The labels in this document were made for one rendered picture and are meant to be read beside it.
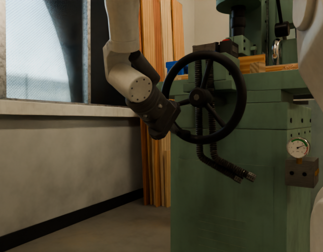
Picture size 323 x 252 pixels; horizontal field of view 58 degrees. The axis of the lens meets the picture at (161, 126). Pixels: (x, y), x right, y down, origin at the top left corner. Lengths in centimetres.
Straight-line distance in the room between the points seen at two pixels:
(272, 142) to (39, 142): 145
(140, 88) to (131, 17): 15
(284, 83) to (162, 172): 172
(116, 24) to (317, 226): 50
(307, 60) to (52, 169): 184
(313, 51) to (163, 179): 222
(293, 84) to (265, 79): 9
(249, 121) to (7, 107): 130
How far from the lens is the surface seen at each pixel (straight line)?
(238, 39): 121
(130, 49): 66
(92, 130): 231
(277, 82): 102
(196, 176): 113
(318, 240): 37
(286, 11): 142
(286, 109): 101
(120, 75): 68
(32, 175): 200
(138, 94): 67
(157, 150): 253
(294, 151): 94
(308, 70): 45
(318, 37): 42
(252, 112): 103
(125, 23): 64
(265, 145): 102
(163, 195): 259
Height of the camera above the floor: 74
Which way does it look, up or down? 1 degrees down
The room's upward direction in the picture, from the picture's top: straight up
